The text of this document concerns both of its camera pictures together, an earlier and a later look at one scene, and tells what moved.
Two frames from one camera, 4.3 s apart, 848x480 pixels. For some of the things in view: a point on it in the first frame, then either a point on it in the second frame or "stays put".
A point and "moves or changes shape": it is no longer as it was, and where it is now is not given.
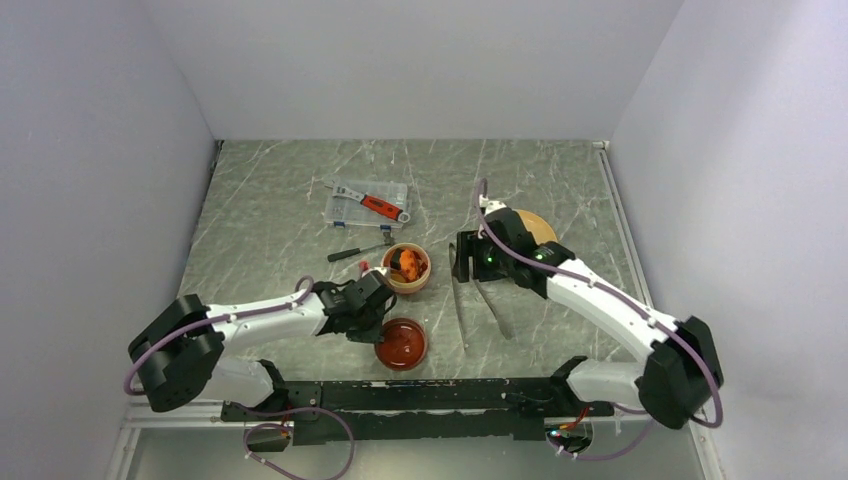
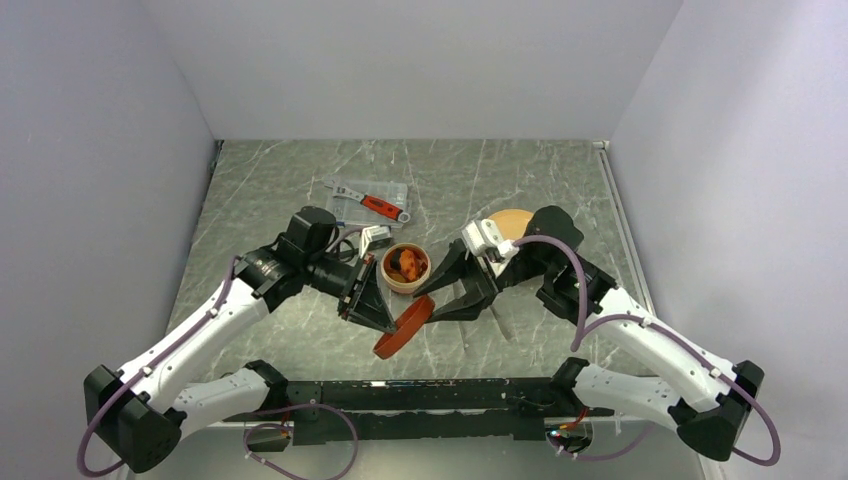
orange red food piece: (408, 265) stays put
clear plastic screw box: (351, 212) stays put
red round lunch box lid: (404, 346) moves or changes shape
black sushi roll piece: (395, 261) stays put
